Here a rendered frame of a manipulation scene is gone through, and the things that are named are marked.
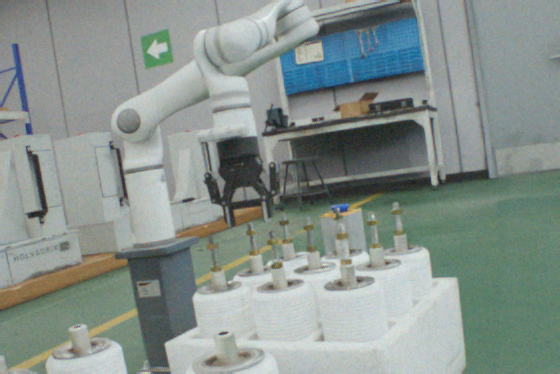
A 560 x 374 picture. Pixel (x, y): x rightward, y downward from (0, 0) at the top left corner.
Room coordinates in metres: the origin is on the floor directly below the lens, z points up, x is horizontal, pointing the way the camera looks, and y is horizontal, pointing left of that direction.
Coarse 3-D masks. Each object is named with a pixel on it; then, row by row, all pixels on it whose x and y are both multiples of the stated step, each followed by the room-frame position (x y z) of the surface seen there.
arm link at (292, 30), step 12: (300, 12) 1.30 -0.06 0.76; (276, 24) 1.31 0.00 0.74; (288, 24) 1.30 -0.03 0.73; (300, 24) 1.30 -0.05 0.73; (312, 24) 1.31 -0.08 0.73; (288, 36) 1.31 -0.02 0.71; (300, 36) 1.30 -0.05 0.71; (312, 36) 1.33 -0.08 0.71; (264, 48) 1.32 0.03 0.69; (276, 48) 1.31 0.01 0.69; (288, 48) 1.32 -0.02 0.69; (252, 60) 1.31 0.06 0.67; (264, 60) 1.32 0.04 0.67; (228, 72) 1.31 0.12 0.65; (240, 72) 1.32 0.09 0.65
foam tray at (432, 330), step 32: (448, 288) 1.03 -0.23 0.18; (320, 320) 0.94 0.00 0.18; (416, 320) 0.86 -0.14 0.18; (448, 320) 1.01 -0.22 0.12; (192, 352) 0.91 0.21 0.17; (288, 352) 0.82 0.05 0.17; (320, 352) 0.80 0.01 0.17; (352, 352) 0.77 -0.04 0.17; (384, 352) 0.75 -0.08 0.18; (416, 352) 0.85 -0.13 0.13; (448, 352) 0.99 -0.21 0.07
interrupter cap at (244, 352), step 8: (240, 352) 0.60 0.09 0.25; (248, 352) 0.59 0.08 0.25; (256, 352) 0.59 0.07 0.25; (264, 352) 0.58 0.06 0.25; (200, 360) 0.59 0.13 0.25; (208, 360) 0.58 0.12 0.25; (216, 360) 0.59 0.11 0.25; (240, 360) 0.58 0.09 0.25; (248, 360) 0.56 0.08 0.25; (256, 360) 0.56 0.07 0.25; (192, 368) 0.57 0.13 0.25; (200, 368) 0.56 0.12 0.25; (208, 368) 0.56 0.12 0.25; (216, 368) 0.55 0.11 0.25; (224, 368) 0.55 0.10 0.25; (232, 368) 0.54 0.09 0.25; (240, 368) 0.54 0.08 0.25; (248, 368) 0.55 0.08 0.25
